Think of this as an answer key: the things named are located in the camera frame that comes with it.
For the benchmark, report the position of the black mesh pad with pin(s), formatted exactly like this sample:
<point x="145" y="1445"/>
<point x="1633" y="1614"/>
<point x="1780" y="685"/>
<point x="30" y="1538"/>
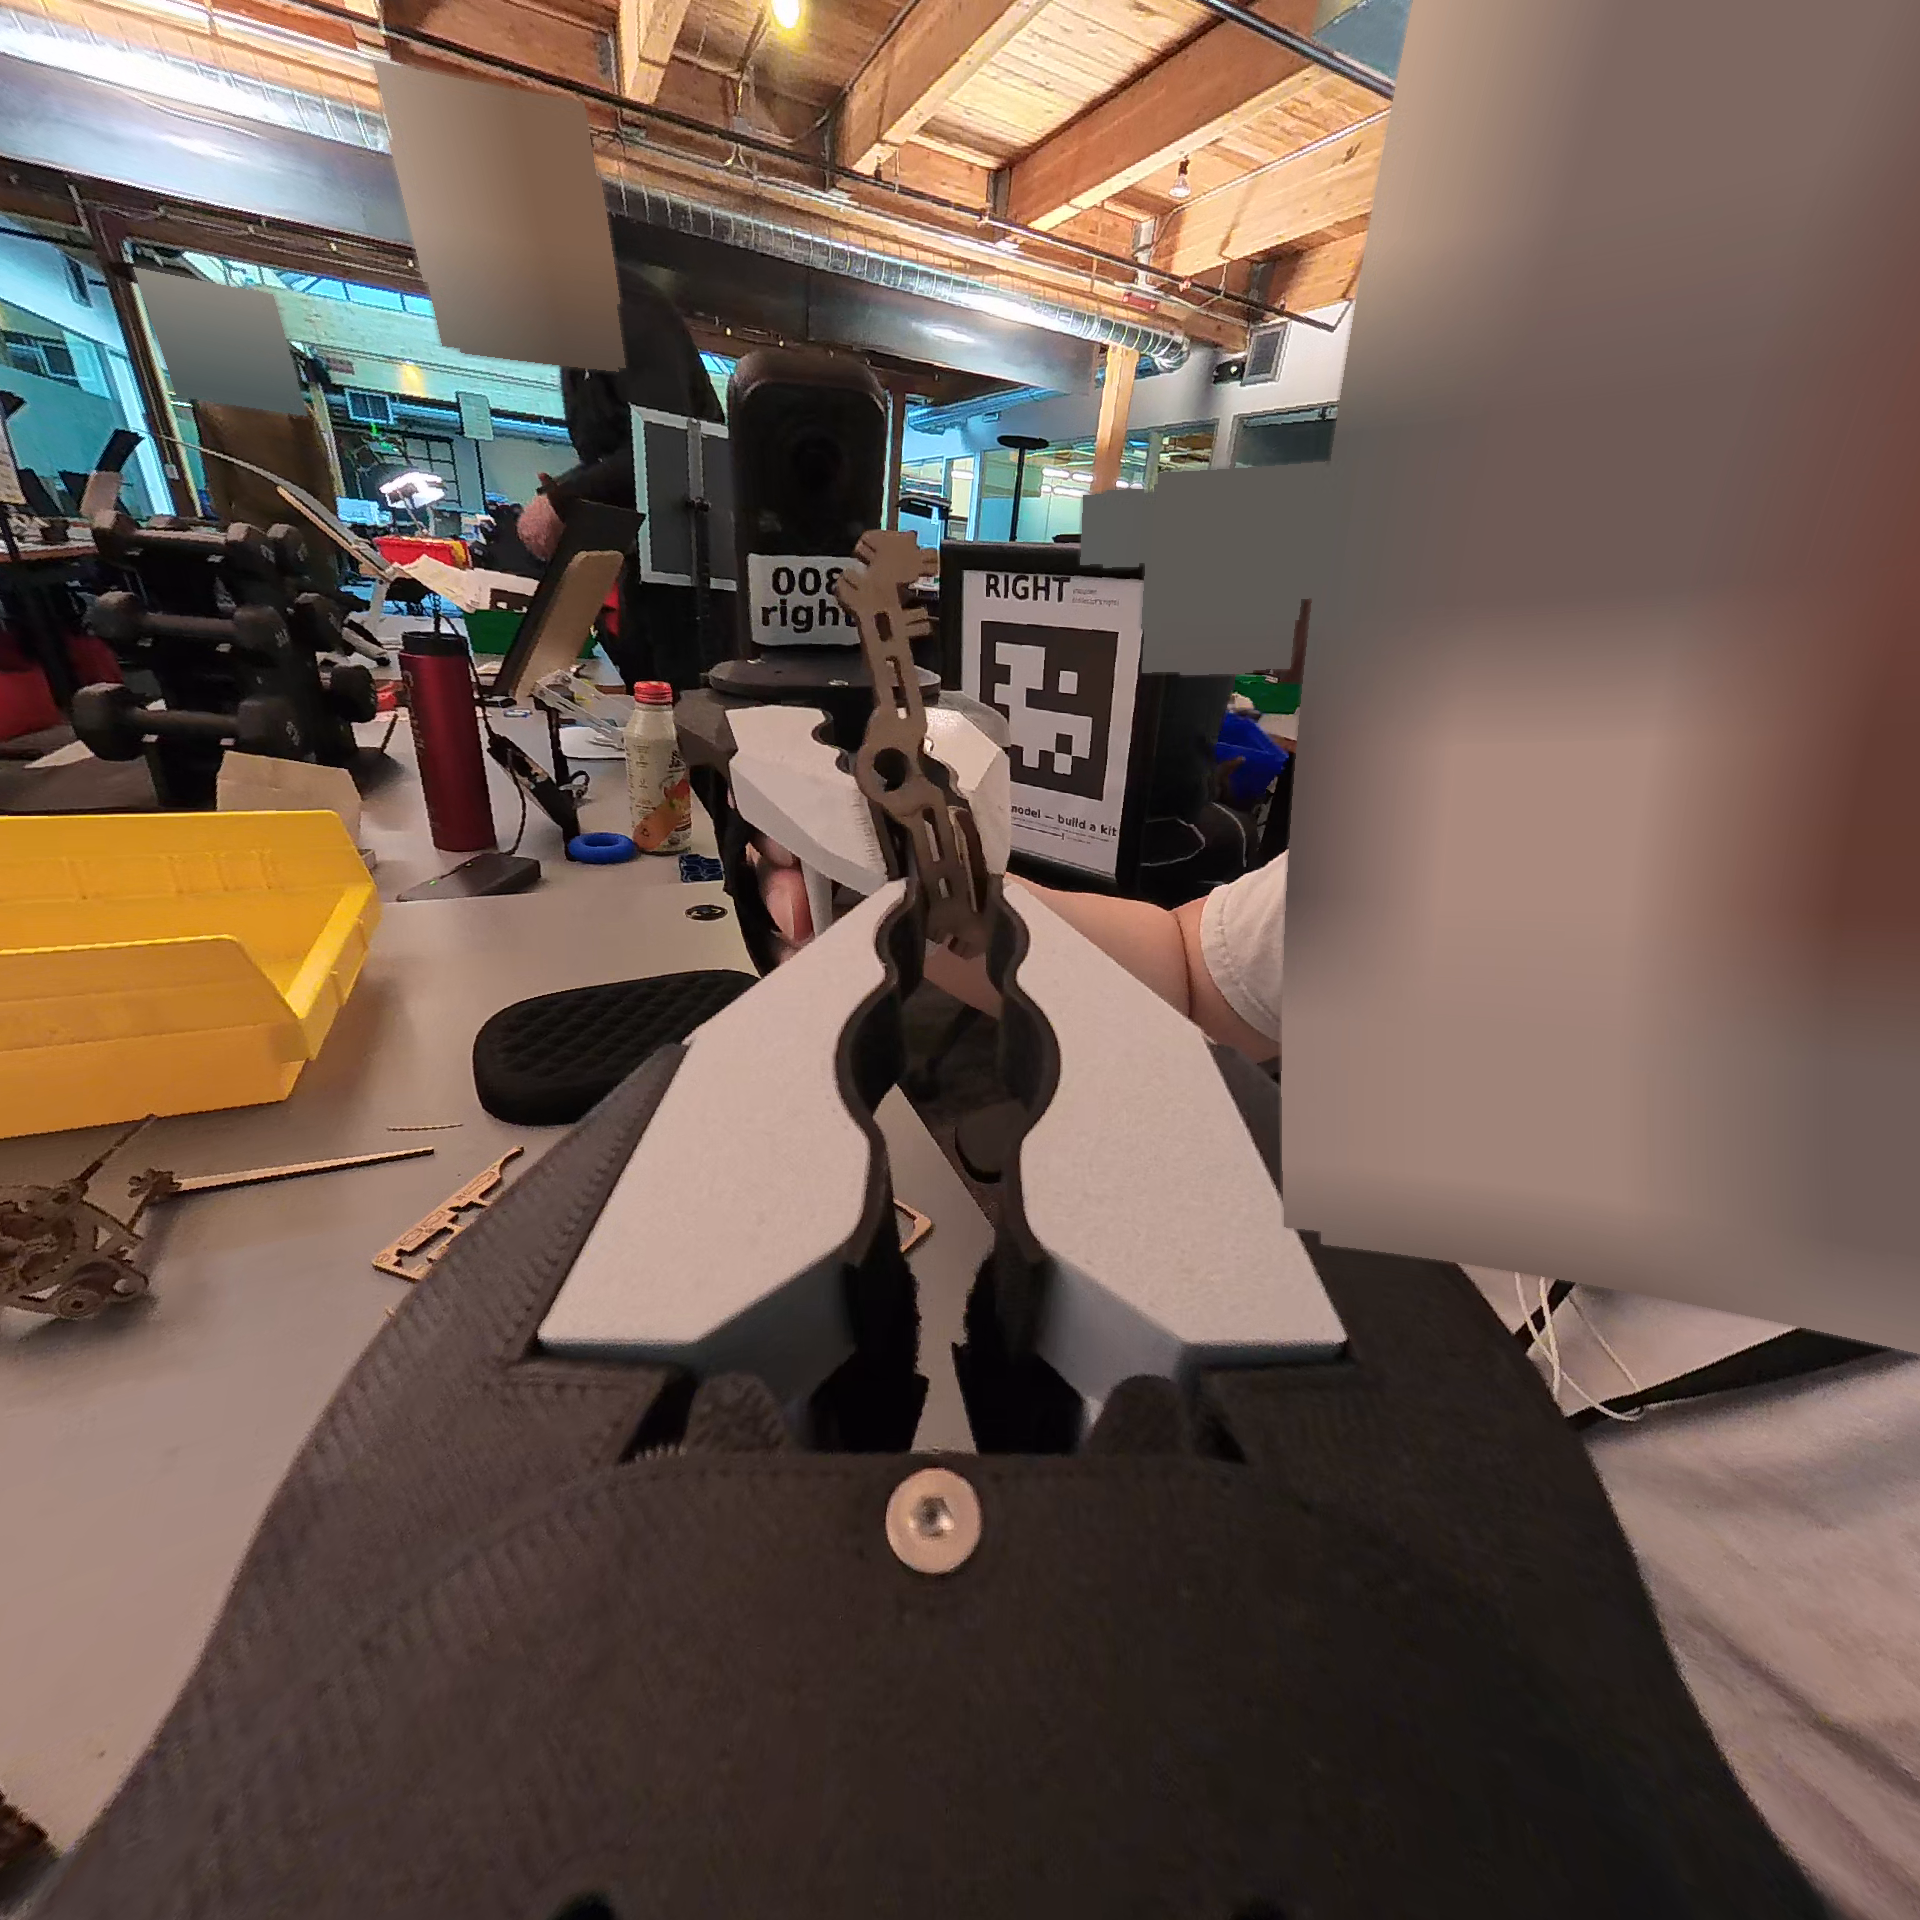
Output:
<point x="600" y="1045"/>

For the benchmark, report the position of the red metal bottle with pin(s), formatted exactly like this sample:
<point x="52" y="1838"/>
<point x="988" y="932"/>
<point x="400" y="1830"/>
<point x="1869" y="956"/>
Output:
<point x="448" y="748"/>

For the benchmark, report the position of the leaning tablet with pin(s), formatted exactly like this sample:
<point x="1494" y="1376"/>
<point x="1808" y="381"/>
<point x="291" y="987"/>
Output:
<point x="562" y="624"/>

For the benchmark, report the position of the yellow plastic bin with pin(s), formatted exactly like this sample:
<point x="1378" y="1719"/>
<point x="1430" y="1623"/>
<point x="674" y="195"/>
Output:
<point x="164" y="963"/>

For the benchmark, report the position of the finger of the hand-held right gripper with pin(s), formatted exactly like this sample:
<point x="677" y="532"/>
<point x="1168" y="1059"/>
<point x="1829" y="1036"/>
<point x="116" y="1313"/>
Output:
<point x="800" y="797"/>
<point x="975" y="773"/>

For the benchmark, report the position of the wooden sheet offcut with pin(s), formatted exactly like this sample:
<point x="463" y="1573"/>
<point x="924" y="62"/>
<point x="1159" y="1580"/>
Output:
<point x="448" y="1215"/>

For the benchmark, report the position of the clear plastic packaging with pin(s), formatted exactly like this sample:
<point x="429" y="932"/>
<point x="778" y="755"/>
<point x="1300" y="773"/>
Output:
<point x="573" y="708"/>

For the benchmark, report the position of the long wooden model part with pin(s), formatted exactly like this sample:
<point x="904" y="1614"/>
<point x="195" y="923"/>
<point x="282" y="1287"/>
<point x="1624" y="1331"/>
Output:
<point x="885" y="722"/>

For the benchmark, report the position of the black floor lamp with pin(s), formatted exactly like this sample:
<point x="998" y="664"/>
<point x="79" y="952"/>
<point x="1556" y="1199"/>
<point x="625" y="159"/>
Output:
<point x="1026" y="443"/>

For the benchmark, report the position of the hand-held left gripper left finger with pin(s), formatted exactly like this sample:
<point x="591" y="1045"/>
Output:
<point x="722" y="1187"/>

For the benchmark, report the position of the person's right hand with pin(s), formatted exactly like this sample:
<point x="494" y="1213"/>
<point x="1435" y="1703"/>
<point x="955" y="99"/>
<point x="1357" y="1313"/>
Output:
<point x="784" y="901"/>

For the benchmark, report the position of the small drink bottle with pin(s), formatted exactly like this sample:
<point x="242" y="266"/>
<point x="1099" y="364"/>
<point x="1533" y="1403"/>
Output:
<point x="655" y="780"/>

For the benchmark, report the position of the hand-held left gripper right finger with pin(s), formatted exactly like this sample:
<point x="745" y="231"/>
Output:
<point x="1168" y="1187"/>

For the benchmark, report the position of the black phone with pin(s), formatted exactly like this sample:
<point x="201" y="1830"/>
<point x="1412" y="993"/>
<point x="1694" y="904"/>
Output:
<point x="463" y="878"/>

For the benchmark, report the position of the person's right forearm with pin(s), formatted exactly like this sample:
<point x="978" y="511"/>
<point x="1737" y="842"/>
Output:
<point x="1115" y="952"/>

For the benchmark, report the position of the assembled wooden model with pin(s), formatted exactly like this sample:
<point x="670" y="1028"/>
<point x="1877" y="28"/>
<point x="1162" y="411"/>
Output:
<point x="66" y="1247"/>

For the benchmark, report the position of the framed marker sign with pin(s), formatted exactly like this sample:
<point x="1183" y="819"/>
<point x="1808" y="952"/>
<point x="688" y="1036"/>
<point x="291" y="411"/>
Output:
<point x="1047" y="691"/>

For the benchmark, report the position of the thin wooden stick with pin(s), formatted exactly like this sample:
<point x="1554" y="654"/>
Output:
<point x="296" y="1171"/>

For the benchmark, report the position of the small wooden model part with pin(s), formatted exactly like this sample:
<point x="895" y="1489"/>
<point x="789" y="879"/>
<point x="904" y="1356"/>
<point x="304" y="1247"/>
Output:
<point x="966" y="893"/>

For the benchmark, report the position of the black dumbbell rack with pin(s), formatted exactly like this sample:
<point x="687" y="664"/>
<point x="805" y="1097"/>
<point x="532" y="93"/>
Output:
<point x="212" y="645"/>

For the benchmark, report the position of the blue storage bin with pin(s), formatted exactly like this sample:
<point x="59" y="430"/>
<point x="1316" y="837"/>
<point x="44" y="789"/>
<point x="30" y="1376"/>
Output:
<point x="1254" y="763"/>

